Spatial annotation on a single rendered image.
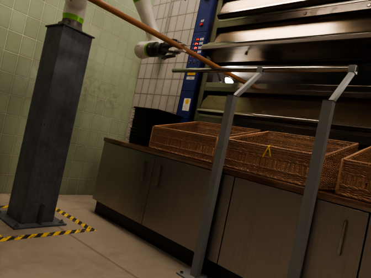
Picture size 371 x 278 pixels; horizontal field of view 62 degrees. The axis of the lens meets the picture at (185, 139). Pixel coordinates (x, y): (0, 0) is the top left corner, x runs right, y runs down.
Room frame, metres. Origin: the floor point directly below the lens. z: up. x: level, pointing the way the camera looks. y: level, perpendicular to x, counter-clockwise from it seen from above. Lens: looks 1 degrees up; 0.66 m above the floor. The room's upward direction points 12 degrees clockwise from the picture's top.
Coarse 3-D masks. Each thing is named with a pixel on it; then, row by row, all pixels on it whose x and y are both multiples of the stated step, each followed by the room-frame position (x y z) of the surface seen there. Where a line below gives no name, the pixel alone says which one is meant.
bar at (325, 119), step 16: (256, 80) 1.71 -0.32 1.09; (336, 96) 1.29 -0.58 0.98; (224, 112) 1.58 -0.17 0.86; (320, 112) 1.26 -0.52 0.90; (224, 128) 1.57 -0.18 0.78; (320, 128) 1.25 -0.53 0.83; (224, 144) 1.56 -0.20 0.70; (320, 144) 1.24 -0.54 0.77; (224, 160) 1.59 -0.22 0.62; (320, 160) 1.24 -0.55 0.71; (320, 176) 1.26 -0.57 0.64; (208, 192) 1.58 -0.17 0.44; (304, 192) 1.26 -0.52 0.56; (208, 208) 1.56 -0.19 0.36; (304, 208) 1.25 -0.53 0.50; (208, 224) 1.57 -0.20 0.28; (304, 224) 1.24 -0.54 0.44; (304, 240) 1.24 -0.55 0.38; (176, 272) 1.58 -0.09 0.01; (192, 272) 1.58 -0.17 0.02; (288, 272) 1.26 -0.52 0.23
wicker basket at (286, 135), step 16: (240, 144) 1.62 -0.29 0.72; (256, 144) 1.55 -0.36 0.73; (272, 144) 1.97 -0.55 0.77; (304, 144) 1.84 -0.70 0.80; (352, 144) 1.67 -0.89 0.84; (240, 160) 1.61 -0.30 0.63; (256, 160) 1.55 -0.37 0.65; (272, 160) 1.49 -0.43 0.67; (288, 160) 1.43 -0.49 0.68; (304, 160) 1.38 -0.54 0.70; (336, 160) 1.44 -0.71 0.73; (272, 176) 1.47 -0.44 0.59; (288, 176) 1.42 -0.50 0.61; (304, 176) 1.37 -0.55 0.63; (336, 176) 1.47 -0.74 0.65
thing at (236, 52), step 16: (208, 48) 2.32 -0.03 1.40; (224, 48) 2.23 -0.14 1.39; (240, 48) 2.15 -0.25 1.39; (256, 48) 2.08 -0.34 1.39; (272, 48) 2.01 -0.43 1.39; (288, 48) 1.95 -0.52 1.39; (304, 48) 1.89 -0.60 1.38; (320, 48) 1.83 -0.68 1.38; (336, 48) 1.78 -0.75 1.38; (352, 48) 1.73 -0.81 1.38; (368, 48) 1.68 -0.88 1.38
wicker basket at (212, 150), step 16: (160, 128) 2.03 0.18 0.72; (176, 128) 2.25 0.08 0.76; (192, 128) 2.39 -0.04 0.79; (208, 128) 2.35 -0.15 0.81; (240, 128) 2.17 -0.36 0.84; (160, 144) 2.02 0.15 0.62; (176, 144) 1.93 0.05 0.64; (192, 144) 2.37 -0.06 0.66; (208, 144) 1.76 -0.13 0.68; (208, 160) 1.75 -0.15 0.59
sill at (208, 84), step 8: (248, 88) 2.21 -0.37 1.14; (256, 88) 2.17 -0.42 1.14; (264, 88) 2.12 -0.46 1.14; (272, 88) 2.08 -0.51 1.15; (280, 88) 2.04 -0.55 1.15; (288, 88) 2.01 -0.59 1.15; (296, 88) 1.97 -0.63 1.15; (304, 88) 1.94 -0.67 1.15; (312, 88) 1.90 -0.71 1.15; (320, 88) 1.87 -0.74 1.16; (328, 88) 1.84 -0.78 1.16; (336, 88) 1.81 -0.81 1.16; (352, 88) 1.75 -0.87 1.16; (360, 88) 1.72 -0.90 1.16; (368, 88) 1.70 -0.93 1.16
